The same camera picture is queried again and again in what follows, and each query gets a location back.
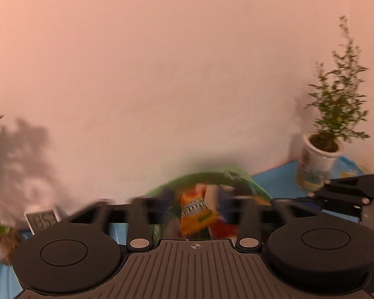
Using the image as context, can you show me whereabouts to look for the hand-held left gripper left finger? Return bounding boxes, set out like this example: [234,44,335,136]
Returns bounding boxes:
[61,193,176,252]

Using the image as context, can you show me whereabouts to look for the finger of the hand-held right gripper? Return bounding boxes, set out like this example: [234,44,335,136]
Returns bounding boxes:
[308,174,374,224]

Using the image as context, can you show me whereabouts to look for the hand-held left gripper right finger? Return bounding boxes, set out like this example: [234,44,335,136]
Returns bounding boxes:
[224,196,322,252]

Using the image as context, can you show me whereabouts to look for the green plastic bowl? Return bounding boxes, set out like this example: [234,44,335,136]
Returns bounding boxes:
[146,166,272,241]

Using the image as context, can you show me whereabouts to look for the orange snack packet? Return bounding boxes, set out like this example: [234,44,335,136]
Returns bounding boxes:
[179,183,214,236]

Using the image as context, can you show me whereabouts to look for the small plant in clear cup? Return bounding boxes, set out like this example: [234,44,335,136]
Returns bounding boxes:
[294,15,371,194]

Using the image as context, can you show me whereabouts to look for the blue printed cloth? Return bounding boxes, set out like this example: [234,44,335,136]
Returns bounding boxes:
[0,157,374,299]

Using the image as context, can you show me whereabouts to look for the white digital clock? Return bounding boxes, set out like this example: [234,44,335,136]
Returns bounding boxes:
[24,207,61,235]

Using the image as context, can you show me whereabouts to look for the leafy plant in glass vase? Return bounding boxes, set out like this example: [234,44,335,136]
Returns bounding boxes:
[0,115,22,266]

